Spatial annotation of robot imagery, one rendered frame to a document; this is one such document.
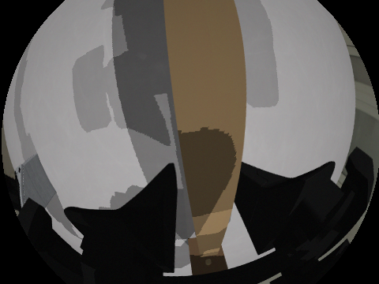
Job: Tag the long brown wooden rail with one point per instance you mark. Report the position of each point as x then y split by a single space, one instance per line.
208 77

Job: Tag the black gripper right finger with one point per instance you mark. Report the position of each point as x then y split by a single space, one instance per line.
267 202

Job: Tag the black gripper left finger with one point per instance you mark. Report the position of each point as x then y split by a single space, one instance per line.
146 222

